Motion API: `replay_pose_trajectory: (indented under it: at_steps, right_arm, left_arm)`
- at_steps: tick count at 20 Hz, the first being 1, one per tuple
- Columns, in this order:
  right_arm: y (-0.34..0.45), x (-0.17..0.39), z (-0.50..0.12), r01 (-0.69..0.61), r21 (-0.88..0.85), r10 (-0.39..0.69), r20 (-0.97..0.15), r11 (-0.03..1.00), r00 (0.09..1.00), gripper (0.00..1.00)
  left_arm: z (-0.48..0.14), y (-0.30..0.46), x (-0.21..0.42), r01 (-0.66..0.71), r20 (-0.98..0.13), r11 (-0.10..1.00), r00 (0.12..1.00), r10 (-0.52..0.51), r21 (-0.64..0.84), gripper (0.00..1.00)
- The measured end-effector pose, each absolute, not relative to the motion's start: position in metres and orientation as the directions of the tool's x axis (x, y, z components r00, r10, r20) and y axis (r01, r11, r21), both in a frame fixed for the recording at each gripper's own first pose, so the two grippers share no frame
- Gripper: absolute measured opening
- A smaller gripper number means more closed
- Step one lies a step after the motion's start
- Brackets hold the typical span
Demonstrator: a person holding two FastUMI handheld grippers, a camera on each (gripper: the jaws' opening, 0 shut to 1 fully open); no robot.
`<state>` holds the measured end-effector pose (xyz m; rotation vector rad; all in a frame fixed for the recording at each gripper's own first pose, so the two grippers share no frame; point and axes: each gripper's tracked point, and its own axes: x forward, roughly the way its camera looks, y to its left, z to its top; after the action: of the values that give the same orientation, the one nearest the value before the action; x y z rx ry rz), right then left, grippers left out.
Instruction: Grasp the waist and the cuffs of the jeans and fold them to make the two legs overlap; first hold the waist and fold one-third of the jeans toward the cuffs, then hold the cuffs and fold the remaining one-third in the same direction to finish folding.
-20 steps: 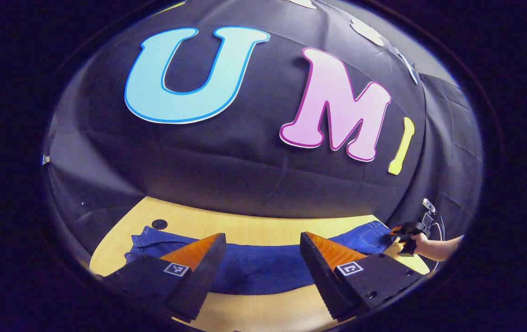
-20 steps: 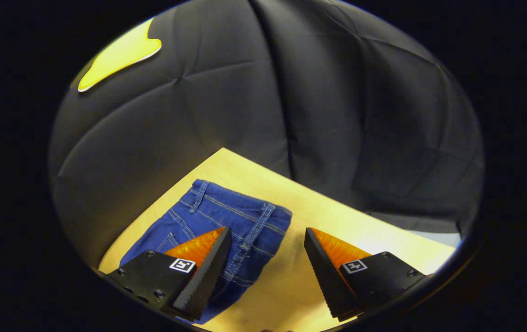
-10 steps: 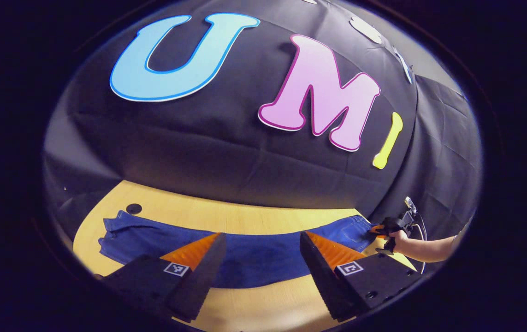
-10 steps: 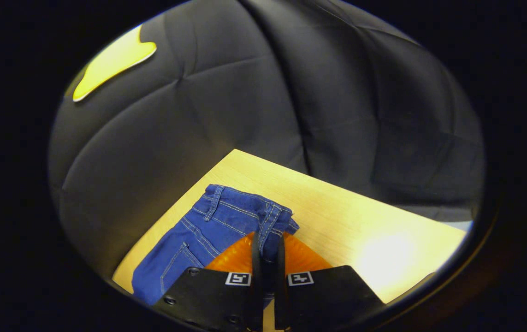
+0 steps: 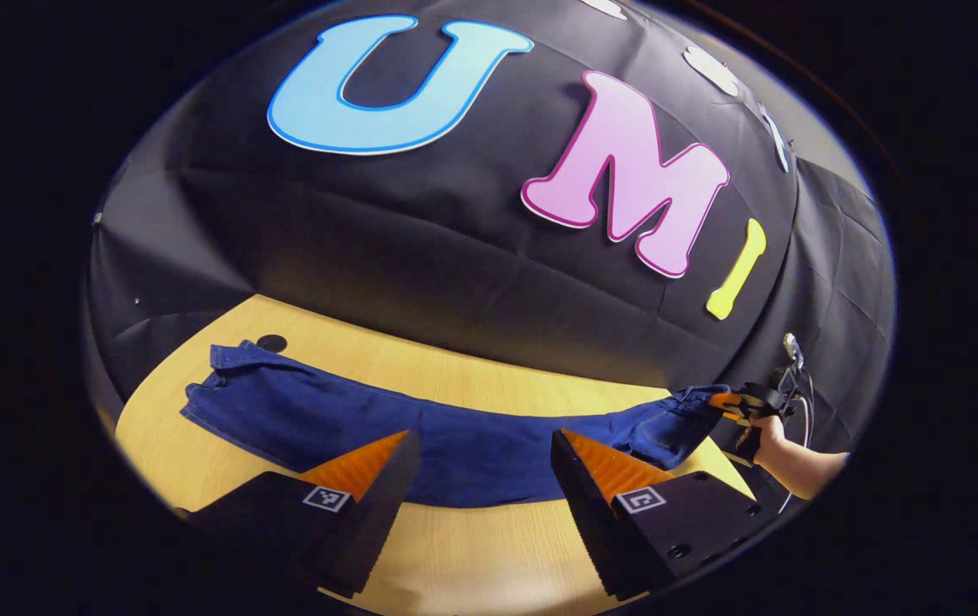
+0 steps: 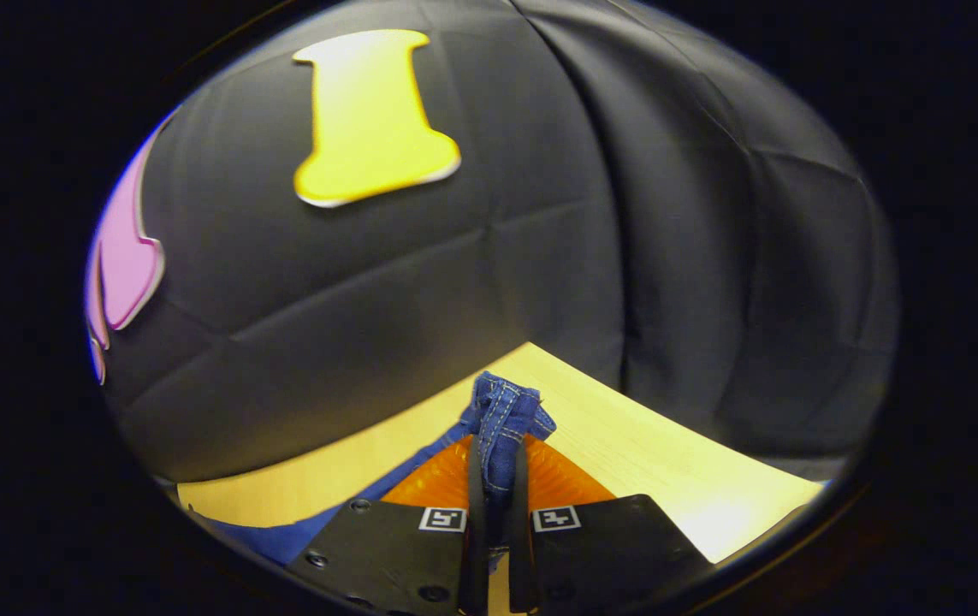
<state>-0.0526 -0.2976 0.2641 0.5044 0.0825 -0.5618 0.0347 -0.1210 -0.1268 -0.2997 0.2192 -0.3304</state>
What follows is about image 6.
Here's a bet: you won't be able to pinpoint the blue jeans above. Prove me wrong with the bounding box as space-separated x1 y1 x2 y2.
187 370 558 574

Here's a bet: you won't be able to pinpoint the black backdrop cloth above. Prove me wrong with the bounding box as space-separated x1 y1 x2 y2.
82 0 900 485

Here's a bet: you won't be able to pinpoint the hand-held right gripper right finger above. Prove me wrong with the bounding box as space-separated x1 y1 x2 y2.
506 433 716 616

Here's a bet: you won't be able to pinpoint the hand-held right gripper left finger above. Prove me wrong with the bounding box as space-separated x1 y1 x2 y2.
286 433 490 616

